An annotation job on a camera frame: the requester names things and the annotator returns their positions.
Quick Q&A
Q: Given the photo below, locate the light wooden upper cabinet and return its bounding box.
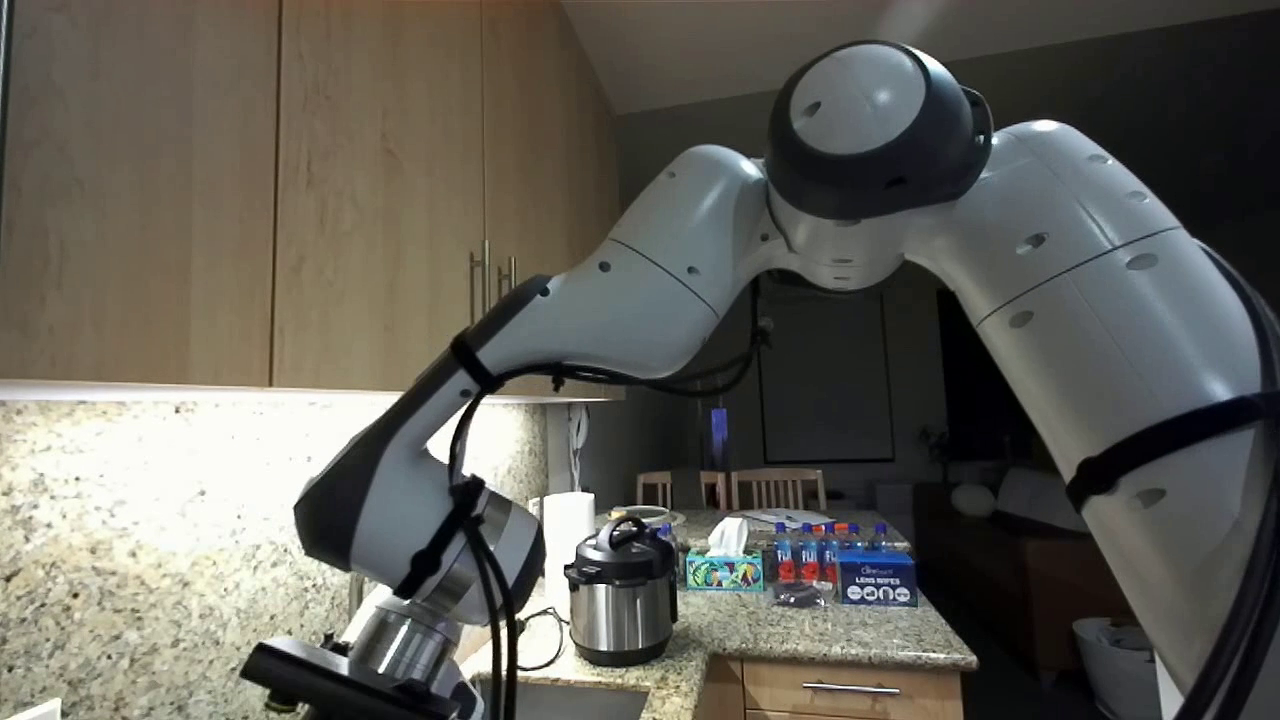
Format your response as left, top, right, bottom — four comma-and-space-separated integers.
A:
0, 0, 631, 407

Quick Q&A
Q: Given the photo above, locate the blue bottle pack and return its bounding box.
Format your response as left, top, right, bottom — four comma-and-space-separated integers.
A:
773, 515, 922, 614

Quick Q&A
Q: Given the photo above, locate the white bin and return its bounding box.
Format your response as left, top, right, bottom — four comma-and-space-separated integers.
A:
1072, 614, 1162, 720

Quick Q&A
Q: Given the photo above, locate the wooden base cabinet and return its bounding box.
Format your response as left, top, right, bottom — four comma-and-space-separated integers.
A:
692, 652, 973, 720

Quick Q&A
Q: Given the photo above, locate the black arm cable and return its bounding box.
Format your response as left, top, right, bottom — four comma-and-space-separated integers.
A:
443, 257, 1280, 720

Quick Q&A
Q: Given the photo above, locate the black cooker power cord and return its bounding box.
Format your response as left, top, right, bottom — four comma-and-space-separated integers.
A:
512, 603, 572, 677

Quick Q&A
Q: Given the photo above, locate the glowing blue device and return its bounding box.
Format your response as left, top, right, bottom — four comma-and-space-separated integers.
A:
702, 400, 737, 460

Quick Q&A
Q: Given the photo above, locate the white paper towel roll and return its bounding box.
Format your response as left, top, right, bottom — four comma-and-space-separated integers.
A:
537, 489, 601, 619

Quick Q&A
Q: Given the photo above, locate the green tissue box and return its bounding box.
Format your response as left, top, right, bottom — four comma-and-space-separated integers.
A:
678, 515, 773, 597

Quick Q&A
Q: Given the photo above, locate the white cushion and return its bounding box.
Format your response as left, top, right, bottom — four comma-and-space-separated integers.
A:
949, 475, 998, 525

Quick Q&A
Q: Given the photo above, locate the black velcro strap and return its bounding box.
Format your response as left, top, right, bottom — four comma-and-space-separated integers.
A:
447, 330, 512, 400
1062, 393, 1273, 511

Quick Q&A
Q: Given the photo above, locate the silver pressure cooker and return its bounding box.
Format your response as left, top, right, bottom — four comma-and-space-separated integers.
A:
559, 511, 678, 673

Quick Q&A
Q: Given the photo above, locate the white bowl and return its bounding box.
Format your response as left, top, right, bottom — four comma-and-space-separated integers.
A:
604, 499, 687, 534

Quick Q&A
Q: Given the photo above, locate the dark wall screen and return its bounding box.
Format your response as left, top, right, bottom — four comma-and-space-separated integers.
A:
758, 285, 899, 469

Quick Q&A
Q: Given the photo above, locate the metal drawer handle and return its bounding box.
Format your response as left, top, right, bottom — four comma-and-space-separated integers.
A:
799, 677, 902, 701

